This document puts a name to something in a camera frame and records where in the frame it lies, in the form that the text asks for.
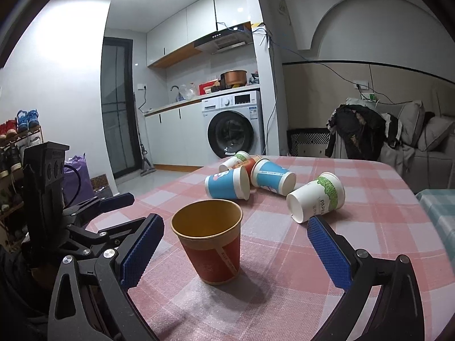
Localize grey sofa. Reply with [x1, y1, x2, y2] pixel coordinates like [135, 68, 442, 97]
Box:
[334, 97, 455, 194]

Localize pair of blue shoes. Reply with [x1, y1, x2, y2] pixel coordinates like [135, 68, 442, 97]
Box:
[16, 109, 40, 132]

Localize white base cabinets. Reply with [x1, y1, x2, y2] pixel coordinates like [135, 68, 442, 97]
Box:
[145, 104, 205, 169]

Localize pile of dark clothes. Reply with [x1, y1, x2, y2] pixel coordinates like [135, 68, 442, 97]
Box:
[325, 104, 402, 160]

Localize dark glass door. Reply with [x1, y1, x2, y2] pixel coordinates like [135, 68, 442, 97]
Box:
[101, 37, 139, 178]

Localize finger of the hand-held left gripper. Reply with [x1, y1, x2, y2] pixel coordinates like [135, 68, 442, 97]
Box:
[64, 192, 135, 226]
[69, 219, 143, 258]

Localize black range hood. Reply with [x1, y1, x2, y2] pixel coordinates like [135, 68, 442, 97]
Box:
[194, 22, 254, 55]

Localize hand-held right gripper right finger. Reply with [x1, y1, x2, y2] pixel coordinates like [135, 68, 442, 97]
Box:
[307, 216, 426, 341]

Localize white paper cup green print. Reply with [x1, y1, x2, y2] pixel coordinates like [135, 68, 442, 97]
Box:
[286, 172, 346, 224]

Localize teal checkered cloth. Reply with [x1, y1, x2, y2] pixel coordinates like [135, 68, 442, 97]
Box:
[415, 188, 455, 253]

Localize purple plastic bag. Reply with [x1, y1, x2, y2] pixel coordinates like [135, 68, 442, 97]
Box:
[63, 153, 95, 207]

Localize red and tan paper cup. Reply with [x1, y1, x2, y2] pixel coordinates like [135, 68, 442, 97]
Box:
[171, 200, 244, 286]

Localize blue paper cup striped print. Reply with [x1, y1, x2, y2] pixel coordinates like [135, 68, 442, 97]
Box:
[251, 159, 297, 197]

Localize blue paper cup white figure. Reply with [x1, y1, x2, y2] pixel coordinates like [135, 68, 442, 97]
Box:
[204, 166, 250, 200]

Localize white washing machine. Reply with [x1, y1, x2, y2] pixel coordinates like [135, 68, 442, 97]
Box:
[201, 90, 265, 159]

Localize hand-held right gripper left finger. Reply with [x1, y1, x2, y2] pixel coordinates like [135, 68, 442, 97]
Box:
[47, 214, 165, 341]

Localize grey sofa pillow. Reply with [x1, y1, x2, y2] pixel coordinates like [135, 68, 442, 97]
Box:
[396, 100, 425, 148]
[417, 115, 455, 151]

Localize wooden shoe rack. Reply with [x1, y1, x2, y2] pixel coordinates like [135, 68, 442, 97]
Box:
[0, 128, 45, 253]

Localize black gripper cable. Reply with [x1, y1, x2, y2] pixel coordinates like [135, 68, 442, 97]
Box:
[64, 165, 82, 203]

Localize white wall cabinets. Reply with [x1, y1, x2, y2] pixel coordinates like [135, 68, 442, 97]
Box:
[146, 0, 252, 68]

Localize black patterned basket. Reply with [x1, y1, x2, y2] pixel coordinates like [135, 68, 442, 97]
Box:
[286, 128, 335, 157]

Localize grey floor mop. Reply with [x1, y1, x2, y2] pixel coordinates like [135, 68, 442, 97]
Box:
[133, 92, 155, 177]

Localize brown doormat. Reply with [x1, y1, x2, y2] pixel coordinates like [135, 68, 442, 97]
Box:
[90, 174, 109, 192]

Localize blue cable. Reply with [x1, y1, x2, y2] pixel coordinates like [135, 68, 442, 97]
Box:
[265, 28, 356, 86]

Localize pair of red shoes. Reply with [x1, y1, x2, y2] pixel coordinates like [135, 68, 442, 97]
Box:
[0, 120, 18, 139]

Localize white paper cup red print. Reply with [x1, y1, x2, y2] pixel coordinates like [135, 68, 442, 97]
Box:
[218, 151, 250, 173]

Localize copper cooking pot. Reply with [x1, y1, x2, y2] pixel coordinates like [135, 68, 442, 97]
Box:
[220, 70, 247, 89]

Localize pink checkered tablecloth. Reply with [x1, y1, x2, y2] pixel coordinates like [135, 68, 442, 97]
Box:
[85, 155, 432, 341]

